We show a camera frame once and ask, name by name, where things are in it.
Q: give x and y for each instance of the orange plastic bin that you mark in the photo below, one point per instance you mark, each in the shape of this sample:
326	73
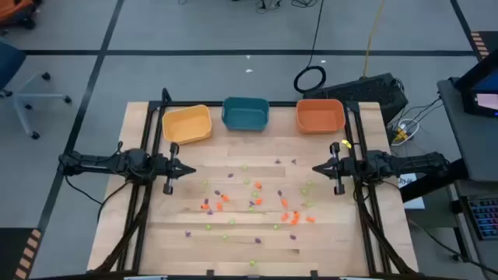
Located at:
320	116

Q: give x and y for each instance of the orange office chair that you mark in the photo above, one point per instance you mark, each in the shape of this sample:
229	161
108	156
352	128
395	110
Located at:
13	9

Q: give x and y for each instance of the teal plastic bin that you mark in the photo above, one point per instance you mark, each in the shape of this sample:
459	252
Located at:
245	114

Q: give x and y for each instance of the black desk leg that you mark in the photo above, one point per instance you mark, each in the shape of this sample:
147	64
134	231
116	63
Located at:
428	183

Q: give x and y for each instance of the white paper sheet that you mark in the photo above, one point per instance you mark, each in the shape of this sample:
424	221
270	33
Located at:
407	180

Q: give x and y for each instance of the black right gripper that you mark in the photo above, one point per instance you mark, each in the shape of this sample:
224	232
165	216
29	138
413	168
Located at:
340	167

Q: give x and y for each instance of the yellow plastic bin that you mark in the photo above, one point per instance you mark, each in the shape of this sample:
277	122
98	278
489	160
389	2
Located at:
186	124

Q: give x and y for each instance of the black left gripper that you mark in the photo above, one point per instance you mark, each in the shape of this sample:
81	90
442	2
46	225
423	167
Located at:
167	168

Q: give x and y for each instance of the white power strip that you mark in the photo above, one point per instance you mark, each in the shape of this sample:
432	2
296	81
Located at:
400	135

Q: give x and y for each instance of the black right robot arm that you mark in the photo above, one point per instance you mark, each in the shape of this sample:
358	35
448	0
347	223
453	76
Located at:
408	163

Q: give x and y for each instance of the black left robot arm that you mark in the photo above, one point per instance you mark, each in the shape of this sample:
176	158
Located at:
97	163

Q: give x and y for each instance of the backlit rainbow keyboard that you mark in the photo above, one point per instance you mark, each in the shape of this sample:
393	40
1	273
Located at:
486	218

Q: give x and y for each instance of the black monitor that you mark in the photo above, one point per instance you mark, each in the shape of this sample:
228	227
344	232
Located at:
478	91

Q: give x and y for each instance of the blue office chair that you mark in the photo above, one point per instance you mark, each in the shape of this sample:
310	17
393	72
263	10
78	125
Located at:
9	62

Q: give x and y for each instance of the grey side desk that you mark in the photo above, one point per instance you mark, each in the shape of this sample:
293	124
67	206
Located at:
472	144

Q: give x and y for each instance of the black computer case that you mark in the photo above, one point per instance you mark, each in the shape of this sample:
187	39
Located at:
358	93

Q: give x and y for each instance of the black aluminium table frame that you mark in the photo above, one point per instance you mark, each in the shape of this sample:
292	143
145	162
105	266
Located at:
282	103

